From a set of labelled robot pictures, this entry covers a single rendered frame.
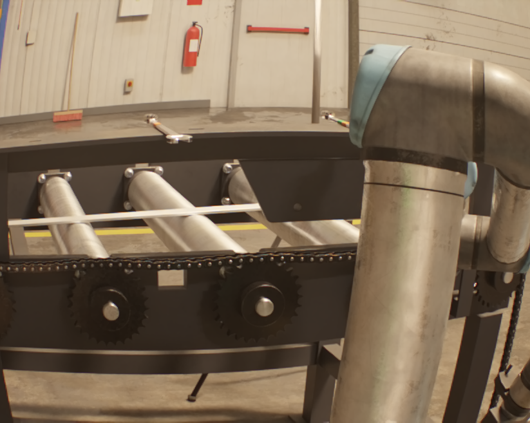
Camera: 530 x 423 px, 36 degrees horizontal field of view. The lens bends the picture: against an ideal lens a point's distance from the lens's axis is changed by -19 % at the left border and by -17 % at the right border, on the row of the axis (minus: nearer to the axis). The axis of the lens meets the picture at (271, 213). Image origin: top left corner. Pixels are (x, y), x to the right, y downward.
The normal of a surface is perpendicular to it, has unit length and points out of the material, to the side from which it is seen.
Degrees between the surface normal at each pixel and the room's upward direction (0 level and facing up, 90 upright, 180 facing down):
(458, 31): 90
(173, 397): 0
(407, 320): 77
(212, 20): 90
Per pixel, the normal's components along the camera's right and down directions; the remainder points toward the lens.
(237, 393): 0.05, -0.97
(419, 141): -0.15, 0.00
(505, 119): 0.05, 0.20
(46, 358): 0.34, 0.23
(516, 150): 0.06, 0.66
